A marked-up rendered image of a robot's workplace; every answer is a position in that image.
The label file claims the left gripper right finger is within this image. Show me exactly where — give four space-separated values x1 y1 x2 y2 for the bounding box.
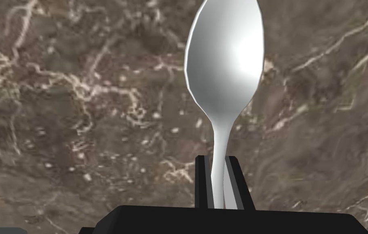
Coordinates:
224 156 256 211

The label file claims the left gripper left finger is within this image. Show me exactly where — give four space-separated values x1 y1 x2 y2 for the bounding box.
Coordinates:
195 155 215 210

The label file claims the white spoon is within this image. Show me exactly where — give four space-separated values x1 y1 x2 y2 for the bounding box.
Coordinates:
183 0 265 210

